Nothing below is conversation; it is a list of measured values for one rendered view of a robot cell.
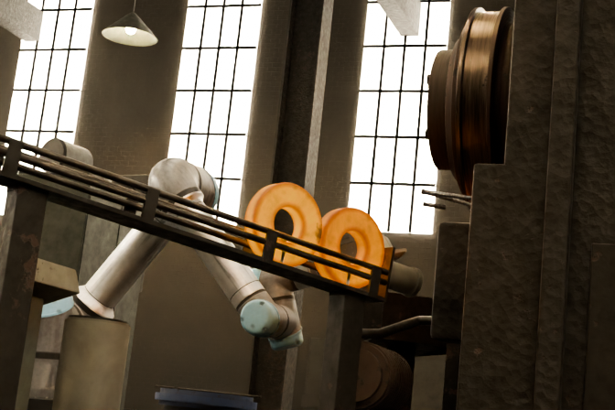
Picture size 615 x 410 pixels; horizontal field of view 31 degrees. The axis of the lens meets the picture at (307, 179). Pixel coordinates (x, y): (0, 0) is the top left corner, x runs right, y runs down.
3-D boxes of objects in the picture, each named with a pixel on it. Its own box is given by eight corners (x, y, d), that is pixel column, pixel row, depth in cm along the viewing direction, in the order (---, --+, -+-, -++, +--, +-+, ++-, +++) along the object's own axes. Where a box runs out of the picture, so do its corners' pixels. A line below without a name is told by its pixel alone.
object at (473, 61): (512, 230, 275) (524, 48, 285) (479, 187, 232) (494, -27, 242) (486, 229, 277) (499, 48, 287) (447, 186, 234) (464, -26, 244)
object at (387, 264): (386, 302, 214) (395, 247, 217) (383, 301, 214) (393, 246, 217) (361, 303, 220) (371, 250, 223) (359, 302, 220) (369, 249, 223)
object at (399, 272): (421, 296, 221) (426, 267, 222) (386, 285, 216) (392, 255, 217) (401, 297, 225) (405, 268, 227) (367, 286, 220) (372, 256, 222)
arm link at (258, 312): (161, 137, 247) (287, 315, 232) (181, 148, 258) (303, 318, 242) (122, 171, 249) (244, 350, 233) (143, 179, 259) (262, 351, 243)
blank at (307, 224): (329, 197, 212) (318, 199, 214) (263, 170, 203) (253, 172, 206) (314, 276, 207) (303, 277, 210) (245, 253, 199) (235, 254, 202)
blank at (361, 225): (391, 220, 220) (380, 221, 223) (329, 196, 211) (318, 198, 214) (378, 297, 216) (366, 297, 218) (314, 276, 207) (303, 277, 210)
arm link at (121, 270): (25, 327, 261) (175, 147, 258) (57, 330, 275) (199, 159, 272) (58, 362, 257) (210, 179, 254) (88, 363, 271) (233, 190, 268)
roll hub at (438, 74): (467, 182, 272) (475, 71, 278) (443, 153, 246) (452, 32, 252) (444, 181, 274) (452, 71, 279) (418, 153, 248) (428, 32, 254)
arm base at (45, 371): (-7, 394, 243) (-3, 349, 245) (13, 393, 258) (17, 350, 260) (61, 400, 243) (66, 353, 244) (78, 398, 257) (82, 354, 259)
